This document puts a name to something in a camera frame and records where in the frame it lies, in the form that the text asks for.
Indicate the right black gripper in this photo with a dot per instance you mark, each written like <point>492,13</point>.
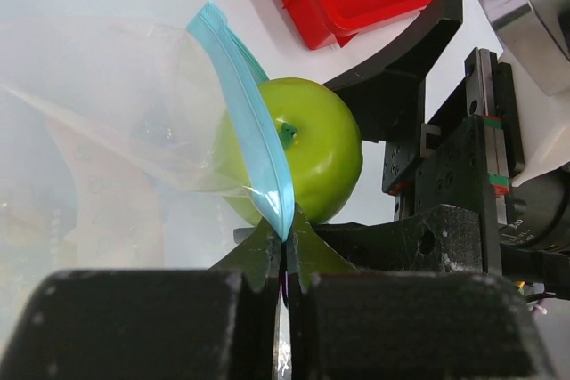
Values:
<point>452,176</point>

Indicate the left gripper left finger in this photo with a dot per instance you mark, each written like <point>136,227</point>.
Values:
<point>218,323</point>

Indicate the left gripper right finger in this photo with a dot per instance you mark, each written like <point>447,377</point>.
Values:
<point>347,323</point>

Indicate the green toy apple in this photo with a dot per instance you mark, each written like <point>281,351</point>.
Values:
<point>321,142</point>

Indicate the blue zipper clear bag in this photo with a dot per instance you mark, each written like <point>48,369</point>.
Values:
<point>153,95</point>

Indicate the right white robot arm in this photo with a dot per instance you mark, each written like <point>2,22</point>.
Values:
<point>537,239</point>

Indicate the dotted clear zip bag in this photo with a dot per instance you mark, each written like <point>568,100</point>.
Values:
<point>67,202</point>

